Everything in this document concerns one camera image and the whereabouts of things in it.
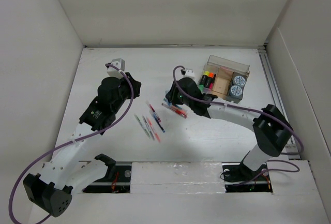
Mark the blue glue jar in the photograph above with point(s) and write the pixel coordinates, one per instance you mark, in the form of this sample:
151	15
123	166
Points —
235	93
238	79

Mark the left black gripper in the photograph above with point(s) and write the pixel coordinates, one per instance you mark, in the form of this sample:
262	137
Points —
136	85

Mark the red gel pen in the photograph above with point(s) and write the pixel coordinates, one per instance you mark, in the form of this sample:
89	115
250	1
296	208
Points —
152	109

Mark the aluminium side rail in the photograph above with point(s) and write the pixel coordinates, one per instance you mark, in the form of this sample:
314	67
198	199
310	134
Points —
291	147

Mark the green gel pen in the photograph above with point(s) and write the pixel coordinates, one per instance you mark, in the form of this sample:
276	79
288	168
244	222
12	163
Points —
142	126

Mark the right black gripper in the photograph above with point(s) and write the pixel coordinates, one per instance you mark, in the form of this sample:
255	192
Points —
172	94

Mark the orange highlighter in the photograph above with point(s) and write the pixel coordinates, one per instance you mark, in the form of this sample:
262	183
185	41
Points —
210	79

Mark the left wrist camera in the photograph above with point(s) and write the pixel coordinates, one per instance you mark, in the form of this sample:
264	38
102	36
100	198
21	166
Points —
115	67

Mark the clear plastic organizer box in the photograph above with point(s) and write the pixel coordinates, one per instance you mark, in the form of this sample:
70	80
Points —
222	81

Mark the orange gel pen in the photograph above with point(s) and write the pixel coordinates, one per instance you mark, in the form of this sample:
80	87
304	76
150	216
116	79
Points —
175	110

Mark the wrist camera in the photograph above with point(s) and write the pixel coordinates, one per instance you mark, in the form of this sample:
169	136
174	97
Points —
188	73
115	67

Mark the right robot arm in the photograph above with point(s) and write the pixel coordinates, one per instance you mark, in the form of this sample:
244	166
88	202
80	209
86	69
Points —
269	126

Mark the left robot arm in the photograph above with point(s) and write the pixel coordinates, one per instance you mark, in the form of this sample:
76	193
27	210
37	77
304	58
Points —
52	189

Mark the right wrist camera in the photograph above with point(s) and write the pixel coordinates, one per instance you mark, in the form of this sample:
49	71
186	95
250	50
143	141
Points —
188	73

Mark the blue gel pen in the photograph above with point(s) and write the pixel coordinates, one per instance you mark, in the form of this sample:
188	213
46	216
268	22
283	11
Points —
158	122

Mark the yellow highlighter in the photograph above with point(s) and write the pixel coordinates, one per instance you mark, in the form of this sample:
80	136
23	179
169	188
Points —
204	78

